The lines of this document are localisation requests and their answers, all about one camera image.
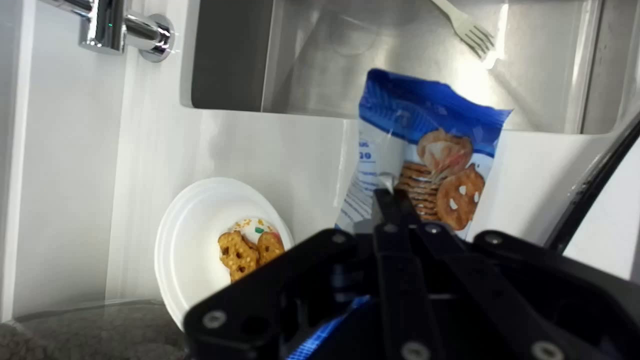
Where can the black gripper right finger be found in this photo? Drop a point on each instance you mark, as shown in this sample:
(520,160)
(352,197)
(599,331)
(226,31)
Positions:
(520,293)

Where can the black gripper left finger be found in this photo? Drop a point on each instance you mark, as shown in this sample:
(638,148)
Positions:
(333,280)

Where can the blue pretzel snack packet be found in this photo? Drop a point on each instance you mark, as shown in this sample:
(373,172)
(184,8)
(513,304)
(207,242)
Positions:
(427,132)

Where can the wide white bowl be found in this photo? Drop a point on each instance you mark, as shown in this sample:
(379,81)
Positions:
(193,241)

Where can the brown pretzels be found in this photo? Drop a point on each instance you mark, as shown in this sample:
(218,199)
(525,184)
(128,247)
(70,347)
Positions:
(250,250)

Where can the stainless steel sink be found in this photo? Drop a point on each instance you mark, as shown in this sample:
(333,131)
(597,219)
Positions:
(373,52)

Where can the small chrome faucet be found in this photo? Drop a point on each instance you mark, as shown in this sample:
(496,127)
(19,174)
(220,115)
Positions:
(106,26)

